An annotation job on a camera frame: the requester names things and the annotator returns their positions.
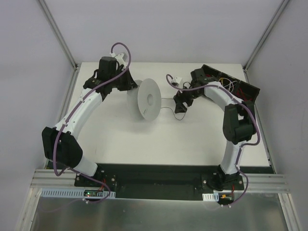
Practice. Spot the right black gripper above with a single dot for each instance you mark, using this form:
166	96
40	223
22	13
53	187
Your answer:
184	98

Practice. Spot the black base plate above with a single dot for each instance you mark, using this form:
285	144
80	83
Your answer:
161	182

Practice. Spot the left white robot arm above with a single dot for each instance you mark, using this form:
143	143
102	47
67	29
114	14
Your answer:
60	142

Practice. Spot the right white cable duct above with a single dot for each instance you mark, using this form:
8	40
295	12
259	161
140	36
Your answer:
210	197

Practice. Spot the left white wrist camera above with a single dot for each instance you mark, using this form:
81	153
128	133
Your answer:
121	58

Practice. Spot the white cable duct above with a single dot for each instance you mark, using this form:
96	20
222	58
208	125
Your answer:
76	193
210	197

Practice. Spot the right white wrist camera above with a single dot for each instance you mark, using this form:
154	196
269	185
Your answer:
176	81

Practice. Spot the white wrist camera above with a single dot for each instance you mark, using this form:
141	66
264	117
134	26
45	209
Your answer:
176	81
121	58

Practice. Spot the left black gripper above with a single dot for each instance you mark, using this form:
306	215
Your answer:
127	80

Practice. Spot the left white cable duct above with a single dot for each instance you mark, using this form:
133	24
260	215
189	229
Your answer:
76	193

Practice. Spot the black three-compartment bin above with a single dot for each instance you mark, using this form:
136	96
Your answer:
239	88

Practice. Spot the aluminium frame rail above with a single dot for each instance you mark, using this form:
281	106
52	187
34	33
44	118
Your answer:
257	183

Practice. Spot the grey plastic spool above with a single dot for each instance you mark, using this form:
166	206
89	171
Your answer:
144	102

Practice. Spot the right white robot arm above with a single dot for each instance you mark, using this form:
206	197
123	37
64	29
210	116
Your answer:
237	100

